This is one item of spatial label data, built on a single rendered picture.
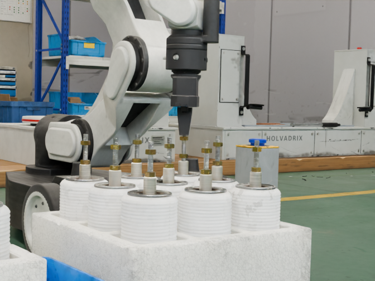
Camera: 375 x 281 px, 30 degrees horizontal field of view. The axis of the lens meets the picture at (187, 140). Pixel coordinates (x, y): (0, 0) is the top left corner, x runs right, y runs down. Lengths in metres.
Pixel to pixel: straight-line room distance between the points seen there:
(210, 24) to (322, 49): 6.43
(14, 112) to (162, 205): 4.71
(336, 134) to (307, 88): 3.40
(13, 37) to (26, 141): 4.40
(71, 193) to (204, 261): 0.32
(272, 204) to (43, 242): 0.44
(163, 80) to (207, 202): 0.64
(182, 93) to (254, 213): 0.32
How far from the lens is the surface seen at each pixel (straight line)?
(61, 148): 2.06
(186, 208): 1.22
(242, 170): 1.57
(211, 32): 1.48
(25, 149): 3.48
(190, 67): 1.46
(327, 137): 4.58
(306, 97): 8.01
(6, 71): 6.90
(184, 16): 1.46
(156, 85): 1.79
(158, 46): 1.78
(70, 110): 6.44
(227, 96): 4.06
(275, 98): 8.36
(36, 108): 5.90
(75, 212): 1.35
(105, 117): 1.92
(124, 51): 1.76
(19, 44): 7.82
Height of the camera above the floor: 0.41
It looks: 3 degrees down
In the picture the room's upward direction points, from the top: 2 degrees clockwise
